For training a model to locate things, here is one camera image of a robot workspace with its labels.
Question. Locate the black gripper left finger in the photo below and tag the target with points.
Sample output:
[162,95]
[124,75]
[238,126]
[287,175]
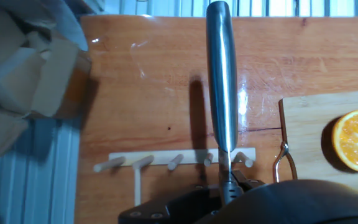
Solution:
[172,207]

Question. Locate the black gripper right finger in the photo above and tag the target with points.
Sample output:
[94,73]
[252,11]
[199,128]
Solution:
[249,184]

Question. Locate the steel kitchen knife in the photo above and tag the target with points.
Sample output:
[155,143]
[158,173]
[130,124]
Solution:
[222,77]

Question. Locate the round orange fruit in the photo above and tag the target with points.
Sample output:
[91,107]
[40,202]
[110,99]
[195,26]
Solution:
[357,140]

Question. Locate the wooden peg dish rack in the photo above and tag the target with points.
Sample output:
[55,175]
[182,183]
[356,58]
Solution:
[166,155]

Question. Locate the brown cardboard box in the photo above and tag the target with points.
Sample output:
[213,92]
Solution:
[26,77]

